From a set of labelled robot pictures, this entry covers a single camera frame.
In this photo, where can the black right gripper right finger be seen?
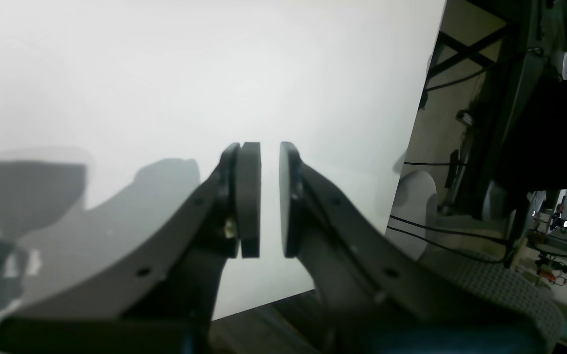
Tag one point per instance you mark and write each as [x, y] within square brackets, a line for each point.
[375, 299]

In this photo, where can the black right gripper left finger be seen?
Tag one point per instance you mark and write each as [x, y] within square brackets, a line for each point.
[158, 299]

